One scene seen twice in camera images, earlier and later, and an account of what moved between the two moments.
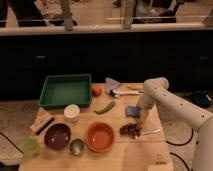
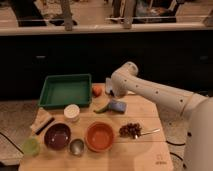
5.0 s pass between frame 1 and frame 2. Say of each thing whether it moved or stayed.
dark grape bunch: stayed
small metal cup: stayed
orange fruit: stayed
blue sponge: moved
